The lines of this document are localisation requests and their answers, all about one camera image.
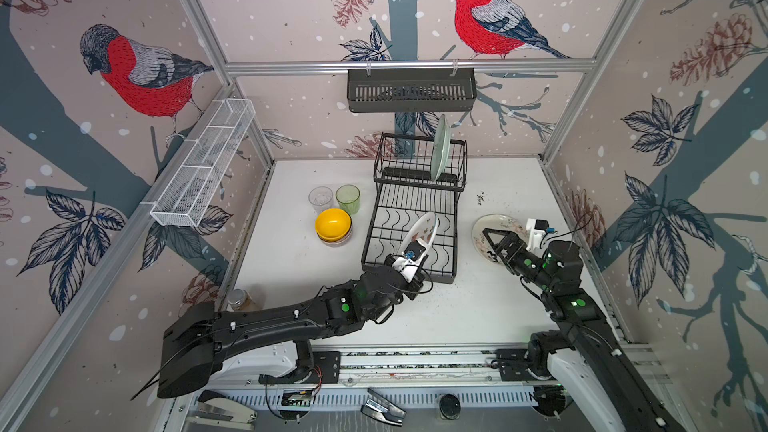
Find cream white plate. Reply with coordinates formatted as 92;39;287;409
471;214;530;264

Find lilac ceramic bowl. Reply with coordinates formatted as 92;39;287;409
318;230;353;247

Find pale green plate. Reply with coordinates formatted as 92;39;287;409
430;115;451;182

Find yellow bowl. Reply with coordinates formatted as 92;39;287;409
314;208;352;240

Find green glass tumbler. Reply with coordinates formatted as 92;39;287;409
335;184;361;216

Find clear glass tumbler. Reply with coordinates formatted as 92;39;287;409
308;186;335;214

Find white plate blue rim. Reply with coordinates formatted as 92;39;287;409
402;212;439;253

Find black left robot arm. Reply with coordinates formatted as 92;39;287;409
156;259;434;399

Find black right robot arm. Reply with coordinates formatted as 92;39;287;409
483;228;684;431

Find black two-tier dish rack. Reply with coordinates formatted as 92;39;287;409
361;133;467;284

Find black round knob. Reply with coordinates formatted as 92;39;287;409
438;394;462;421

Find black grey stapler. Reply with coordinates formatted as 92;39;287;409
185;390;257;431

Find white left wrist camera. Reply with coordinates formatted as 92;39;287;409
395;239;429;258

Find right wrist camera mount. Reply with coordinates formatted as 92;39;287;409
526;218;550;250

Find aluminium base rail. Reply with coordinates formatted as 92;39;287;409
205;347;586;416

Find black hanging wall basket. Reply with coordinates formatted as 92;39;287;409
347;68;477;113

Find white wire mesh shelf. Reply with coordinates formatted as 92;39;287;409
150;98;255;227

